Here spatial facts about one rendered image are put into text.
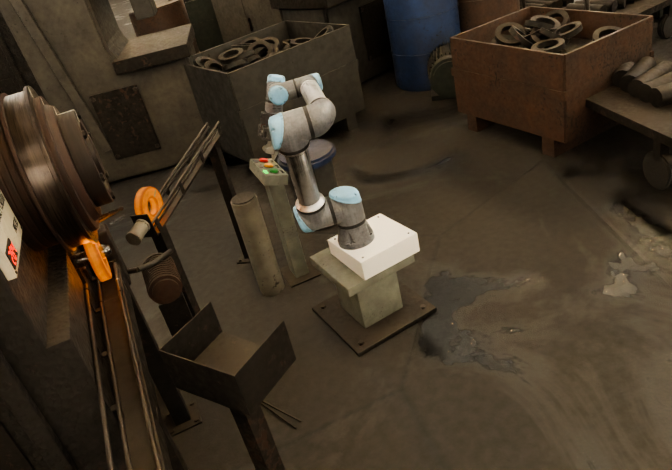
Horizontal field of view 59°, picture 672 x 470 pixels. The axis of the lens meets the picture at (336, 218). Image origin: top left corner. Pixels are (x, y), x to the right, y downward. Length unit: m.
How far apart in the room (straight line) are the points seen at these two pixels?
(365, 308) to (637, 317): 1.04
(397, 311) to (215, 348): 1.07
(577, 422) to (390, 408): 0.62
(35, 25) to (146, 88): 0.78
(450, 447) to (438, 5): 3.52
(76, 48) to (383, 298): 2.88
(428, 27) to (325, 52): 0.97
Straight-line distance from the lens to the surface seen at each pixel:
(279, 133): 2.03
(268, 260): 2.79
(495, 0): 5.11
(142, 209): 2.37
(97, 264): 1.90
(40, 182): 1.65
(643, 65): 3.77
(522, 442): 2.12
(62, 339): 1.55
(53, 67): 4.56
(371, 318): 2.52
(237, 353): 1.70
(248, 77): 3.94
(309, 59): 4.18
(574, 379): 2.30
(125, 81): 4.52
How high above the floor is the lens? 1.67
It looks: 30 degrees down
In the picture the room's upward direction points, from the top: 14 degrees counter-clockwise
